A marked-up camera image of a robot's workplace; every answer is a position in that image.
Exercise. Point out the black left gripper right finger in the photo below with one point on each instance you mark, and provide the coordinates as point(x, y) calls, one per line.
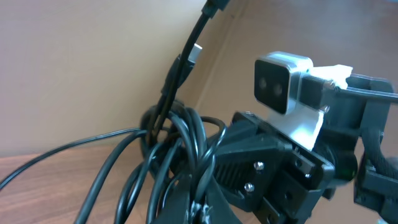
point(217, 209)

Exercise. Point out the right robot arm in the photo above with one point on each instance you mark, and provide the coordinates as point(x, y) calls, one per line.
point(364, 107)

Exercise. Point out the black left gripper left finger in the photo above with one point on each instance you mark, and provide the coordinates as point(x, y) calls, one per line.
point(177, 208)

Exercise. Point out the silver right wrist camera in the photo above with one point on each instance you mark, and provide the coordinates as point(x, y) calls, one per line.
point(297, 93)

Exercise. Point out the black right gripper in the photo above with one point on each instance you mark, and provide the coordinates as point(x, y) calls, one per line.
point(261, 170)

